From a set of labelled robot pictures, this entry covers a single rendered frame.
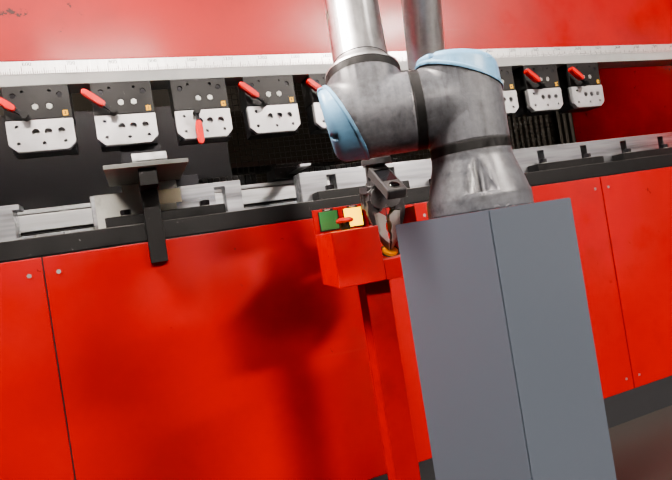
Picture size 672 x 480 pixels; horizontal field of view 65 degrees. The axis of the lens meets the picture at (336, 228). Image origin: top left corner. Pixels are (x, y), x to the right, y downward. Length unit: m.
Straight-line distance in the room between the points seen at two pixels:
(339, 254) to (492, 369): 0.50
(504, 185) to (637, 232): 1.41
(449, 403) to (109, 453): 0.88
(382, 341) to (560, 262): 0.55
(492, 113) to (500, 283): 0.24
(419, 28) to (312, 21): 0.69
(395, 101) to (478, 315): 0.31
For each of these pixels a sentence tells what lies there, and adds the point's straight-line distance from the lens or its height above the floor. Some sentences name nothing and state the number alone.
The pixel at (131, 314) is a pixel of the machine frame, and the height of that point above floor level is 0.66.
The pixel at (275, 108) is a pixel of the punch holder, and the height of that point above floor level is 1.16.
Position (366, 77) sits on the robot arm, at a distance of 0.78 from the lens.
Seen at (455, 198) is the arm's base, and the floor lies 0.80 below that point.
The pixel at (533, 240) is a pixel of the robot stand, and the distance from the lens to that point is 0.74.
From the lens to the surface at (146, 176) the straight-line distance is 1.27.
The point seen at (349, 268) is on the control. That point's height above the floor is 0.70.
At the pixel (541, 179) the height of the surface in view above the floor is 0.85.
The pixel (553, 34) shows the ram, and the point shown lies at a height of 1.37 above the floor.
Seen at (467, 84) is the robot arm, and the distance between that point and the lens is 0.77.
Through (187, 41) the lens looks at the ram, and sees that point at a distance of 1.60.
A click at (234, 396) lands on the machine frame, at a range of 1.42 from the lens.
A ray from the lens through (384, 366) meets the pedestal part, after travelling 1.23.
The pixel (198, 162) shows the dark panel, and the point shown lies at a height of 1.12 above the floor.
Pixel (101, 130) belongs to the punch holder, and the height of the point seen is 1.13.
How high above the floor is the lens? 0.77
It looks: 1 degrees up
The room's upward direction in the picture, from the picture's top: 9 degrees counter-clockwise
